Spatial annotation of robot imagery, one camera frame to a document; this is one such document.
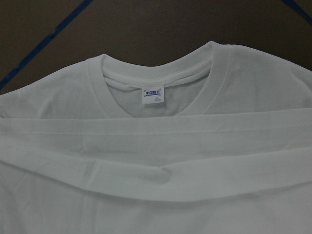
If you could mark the white long-sleeve text shirt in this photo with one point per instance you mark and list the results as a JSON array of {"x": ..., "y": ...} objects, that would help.
[{"x": 216, "y": 142}]

